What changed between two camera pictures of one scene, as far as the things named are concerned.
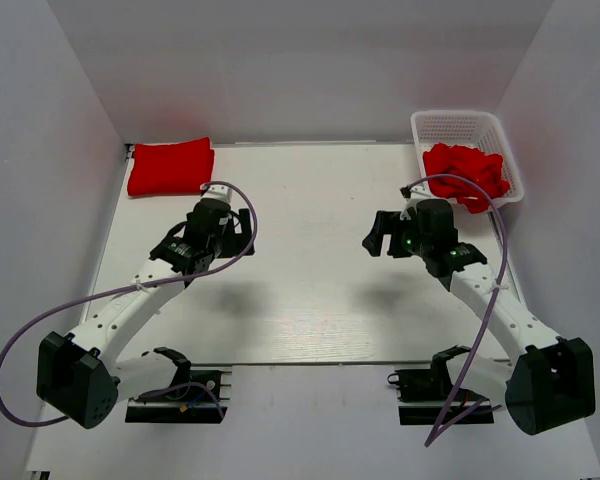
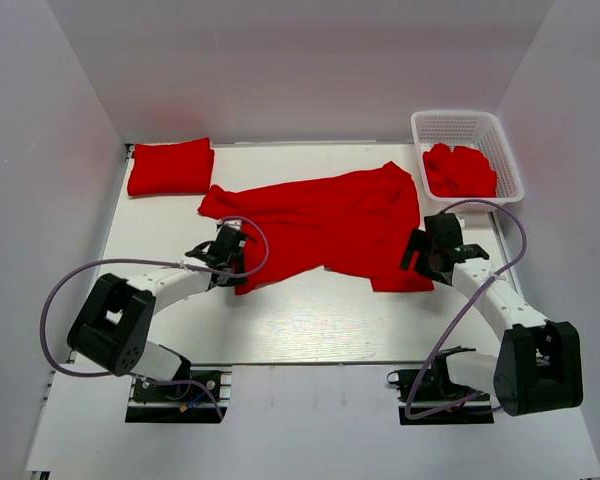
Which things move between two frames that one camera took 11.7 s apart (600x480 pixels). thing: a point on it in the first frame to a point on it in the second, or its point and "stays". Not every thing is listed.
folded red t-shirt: (171, 167) stays
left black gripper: (238, 242) to (238, 281)
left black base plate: (197, 398) stays
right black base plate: (422, 392) stays
